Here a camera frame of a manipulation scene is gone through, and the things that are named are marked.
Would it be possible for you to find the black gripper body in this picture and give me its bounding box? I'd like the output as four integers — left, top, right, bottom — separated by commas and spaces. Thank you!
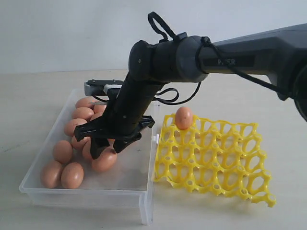
74, 74, 155, 141

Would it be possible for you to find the brown egg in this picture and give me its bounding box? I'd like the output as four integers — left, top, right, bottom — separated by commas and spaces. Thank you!
64, 118, 87, 137
90, 112, 103, 121
93, 104, 106, 114
40, 160, 63, 189
71, 107, 94, 121
71, 136, 91, 150
52, 140, 73, 164
75, 97, 97, 109
61, 162, 84, 189
82, 140, 93, 161
92, 148, 117, 173
175, 107, 193, 130

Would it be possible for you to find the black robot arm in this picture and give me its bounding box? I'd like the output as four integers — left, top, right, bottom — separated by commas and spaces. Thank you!
74, 24, 307, 159

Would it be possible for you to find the clear plastic tray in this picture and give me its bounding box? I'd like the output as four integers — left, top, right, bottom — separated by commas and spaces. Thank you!
19, 89, 159, 225

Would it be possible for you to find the yellow plastic egg tray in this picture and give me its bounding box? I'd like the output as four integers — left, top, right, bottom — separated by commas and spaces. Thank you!
154, 114, 276, 207

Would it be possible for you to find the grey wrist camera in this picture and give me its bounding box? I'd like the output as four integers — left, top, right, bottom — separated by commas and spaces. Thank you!
84, 80, 123, 96

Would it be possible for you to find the black cable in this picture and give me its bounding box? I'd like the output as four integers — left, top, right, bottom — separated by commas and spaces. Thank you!
92, 11, 288, 106

